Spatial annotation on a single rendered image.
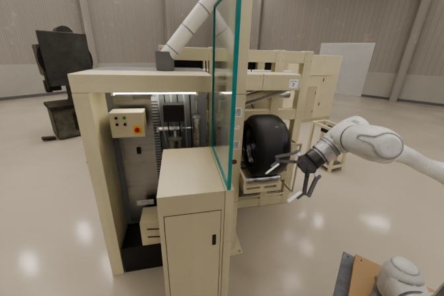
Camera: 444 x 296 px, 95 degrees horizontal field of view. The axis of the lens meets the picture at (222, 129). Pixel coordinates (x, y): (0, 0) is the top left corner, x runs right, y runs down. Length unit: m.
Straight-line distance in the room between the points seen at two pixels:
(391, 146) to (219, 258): 1.11
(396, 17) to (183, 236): 13.18
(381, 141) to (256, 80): 1.36
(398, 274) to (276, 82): 1.49
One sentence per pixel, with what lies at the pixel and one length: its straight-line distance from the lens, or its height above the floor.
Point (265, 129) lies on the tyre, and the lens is 1.67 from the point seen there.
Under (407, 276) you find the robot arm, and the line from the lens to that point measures 1.48.
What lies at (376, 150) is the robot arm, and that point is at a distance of 0.73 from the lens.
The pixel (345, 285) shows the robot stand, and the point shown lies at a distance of 1.73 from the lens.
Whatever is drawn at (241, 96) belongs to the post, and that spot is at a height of 1.63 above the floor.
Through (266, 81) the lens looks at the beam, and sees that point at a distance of 1.95.
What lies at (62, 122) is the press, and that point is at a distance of 5.73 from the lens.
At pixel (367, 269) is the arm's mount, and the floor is 0.72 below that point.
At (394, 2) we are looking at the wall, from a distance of 13.66.
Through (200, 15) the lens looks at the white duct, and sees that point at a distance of 1.82.
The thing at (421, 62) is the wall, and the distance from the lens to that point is 13.49.
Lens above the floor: 1.95
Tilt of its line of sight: 20 degrees down
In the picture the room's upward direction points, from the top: 2 degrees clockwise
